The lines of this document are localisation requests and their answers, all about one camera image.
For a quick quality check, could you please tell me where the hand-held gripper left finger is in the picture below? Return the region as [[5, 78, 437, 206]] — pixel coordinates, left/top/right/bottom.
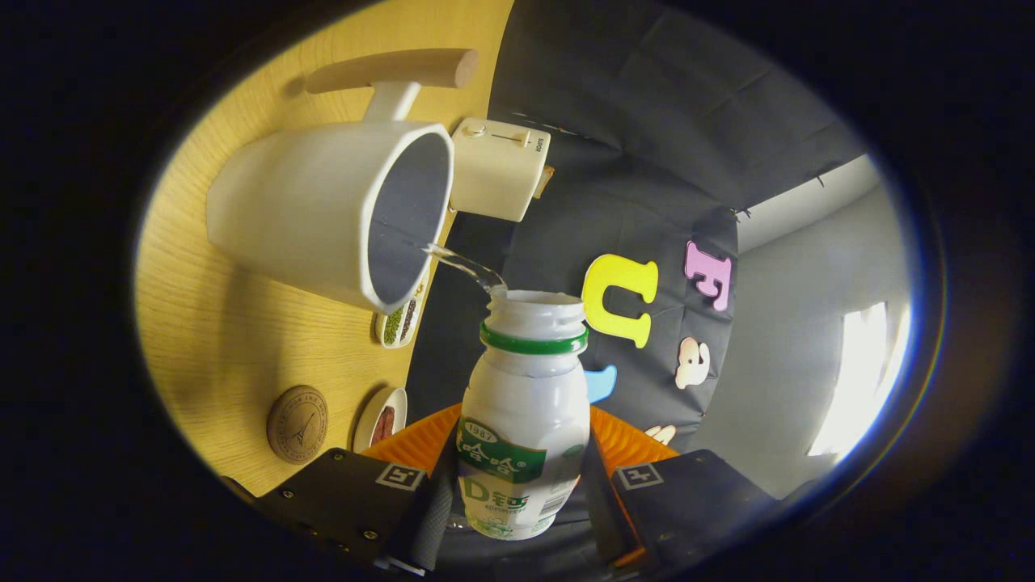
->
[[255, 403, 460, 576]]

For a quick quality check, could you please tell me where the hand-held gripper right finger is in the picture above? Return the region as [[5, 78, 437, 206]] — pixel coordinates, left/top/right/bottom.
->
[[582, 407, 779, 571]]

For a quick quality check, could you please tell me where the white juice bottle green ring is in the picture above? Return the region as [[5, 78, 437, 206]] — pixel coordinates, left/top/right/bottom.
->
[[457, 289, 591, 541]]

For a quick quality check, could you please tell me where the round cork coaster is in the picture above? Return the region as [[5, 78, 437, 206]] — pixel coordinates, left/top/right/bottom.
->
[[267, 385, 329, 464]]

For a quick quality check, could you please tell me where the clear juice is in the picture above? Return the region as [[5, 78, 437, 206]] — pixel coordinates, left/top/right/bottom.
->
[[425, 242, 509, 297]]

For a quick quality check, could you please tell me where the white cup wooden handle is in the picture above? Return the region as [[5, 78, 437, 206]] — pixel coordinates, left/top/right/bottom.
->
[[206, 48, 479, 315]]

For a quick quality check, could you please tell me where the white round plate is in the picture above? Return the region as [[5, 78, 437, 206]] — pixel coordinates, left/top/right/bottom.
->
[[353, 386, 408, 453]]

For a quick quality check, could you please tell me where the white divided dish with beans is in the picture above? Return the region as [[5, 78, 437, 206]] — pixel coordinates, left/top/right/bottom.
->
[[374, 275, 429, 350]]

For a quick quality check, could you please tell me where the wooden table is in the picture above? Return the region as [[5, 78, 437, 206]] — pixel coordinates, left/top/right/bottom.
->
[[133, 0, 515, 498]]

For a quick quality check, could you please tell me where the cream toaster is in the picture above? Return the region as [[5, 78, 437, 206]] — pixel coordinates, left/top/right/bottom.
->
[[450, 117, 551, 223]]

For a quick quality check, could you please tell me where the black backdrop cloth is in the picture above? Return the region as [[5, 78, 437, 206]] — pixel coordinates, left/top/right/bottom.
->
[[404, 0, 870, 579]]

